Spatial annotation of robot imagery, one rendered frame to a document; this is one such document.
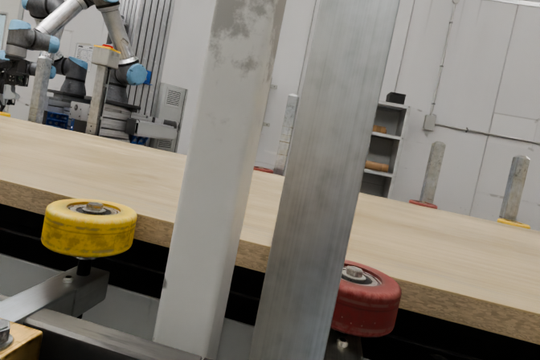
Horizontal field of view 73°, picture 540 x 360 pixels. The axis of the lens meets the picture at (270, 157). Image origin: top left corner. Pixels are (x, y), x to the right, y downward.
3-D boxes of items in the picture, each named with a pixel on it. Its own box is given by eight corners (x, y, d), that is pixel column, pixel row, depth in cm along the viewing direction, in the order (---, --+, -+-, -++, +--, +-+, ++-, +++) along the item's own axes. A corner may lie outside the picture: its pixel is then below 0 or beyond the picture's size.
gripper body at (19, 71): (19, 87, 155) (24, 58, 154) (-3, 82, 153) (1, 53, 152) (27, 88, 162) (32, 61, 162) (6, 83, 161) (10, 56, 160)
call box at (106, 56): (101, 68, 144) (104, 49, 144) (117, 71, 143) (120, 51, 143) (90, 64, 137) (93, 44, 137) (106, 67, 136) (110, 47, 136)
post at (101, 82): (83, 179, 145) (102, 67, 143) (94, 182, 144) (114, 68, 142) (75, 180, 141) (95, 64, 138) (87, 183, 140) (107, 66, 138)
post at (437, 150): (401, 279, 125) (432, 141, 122) (412, 282, 124) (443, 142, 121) (403, 283, 121) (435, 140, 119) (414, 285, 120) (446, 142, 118)
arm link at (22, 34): (36, 25, 158) (14, 17, 151) (32, 50, 158) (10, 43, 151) (29, 25, 162) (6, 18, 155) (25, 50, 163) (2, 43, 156)
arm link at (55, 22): (83, -24, 189) (10, 37, 169) (94, -27, 183) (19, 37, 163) (99, -4, 197) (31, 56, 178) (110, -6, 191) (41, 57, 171)
